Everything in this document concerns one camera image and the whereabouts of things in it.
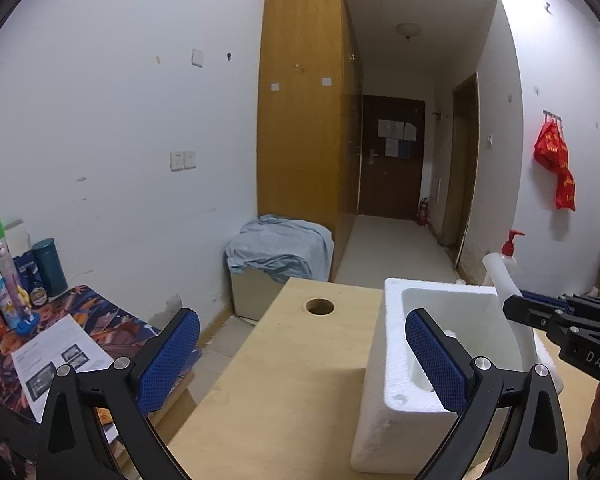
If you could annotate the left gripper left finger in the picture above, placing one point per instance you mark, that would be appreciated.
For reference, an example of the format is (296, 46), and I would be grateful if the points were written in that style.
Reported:
(72, 444)

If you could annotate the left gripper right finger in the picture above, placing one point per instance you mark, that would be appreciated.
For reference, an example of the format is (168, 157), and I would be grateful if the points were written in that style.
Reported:
(532, 442)

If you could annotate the white foam sheet roll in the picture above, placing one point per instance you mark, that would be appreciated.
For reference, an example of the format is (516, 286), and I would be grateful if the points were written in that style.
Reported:
(510, 299)

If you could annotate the white printed paper sheet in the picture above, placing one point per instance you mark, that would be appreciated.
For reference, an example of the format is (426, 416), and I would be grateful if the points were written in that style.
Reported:
(64, 343)

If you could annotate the white lotion pump bottle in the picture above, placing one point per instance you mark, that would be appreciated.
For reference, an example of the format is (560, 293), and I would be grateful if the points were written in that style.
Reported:
(508, 251)

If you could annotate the patterned side table cloth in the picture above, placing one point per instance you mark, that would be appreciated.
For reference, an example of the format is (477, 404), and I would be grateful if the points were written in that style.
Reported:
(67, 378)

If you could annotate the green cap spray bottle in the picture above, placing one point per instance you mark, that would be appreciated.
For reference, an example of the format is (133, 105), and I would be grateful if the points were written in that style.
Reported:
(14, 300)

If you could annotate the white styrofoam box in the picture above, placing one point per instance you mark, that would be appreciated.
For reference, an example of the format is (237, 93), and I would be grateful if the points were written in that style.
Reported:
(402, 421)

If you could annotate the red hanging bags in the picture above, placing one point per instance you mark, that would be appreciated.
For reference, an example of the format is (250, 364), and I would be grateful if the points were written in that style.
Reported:
(551, 152)

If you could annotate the dark teal cylindrical can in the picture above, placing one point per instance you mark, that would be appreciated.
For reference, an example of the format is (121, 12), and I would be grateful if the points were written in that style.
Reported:
(47, 259)

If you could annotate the red fire extinguisher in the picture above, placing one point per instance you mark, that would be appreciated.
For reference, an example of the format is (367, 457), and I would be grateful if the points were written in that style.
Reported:
(423, 212)

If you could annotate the wooden table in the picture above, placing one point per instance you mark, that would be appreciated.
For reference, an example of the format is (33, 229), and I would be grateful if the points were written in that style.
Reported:
(288, 404)

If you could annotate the dark wooden door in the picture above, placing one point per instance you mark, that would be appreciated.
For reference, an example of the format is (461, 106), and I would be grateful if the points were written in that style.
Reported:
(393, 141)

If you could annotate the light blue draped cloth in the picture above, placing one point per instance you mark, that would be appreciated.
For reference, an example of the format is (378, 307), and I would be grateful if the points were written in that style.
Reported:
(283, 248)

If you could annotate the ceiling lamp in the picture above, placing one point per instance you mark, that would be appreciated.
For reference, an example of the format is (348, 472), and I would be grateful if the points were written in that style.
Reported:
(409, 31)

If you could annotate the wooden wardrobe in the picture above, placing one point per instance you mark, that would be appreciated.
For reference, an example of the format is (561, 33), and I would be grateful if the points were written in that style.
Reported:
(309, 116)

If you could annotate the wall switch pair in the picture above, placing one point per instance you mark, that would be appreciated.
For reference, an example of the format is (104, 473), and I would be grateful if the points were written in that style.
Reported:
(182, 160)

